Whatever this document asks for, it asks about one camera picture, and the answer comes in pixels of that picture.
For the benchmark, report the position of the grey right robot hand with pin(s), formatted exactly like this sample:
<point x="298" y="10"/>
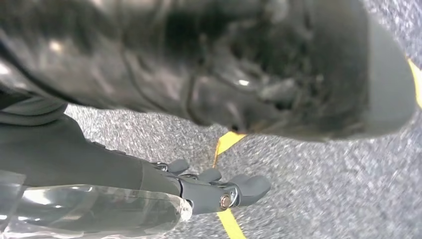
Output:
<point x="197" y="66"/>

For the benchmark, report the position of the yellow floor tape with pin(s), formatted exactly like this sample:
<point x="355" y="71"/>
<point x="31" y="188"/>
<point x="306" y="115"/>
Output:
<point x="229" y="142"/>

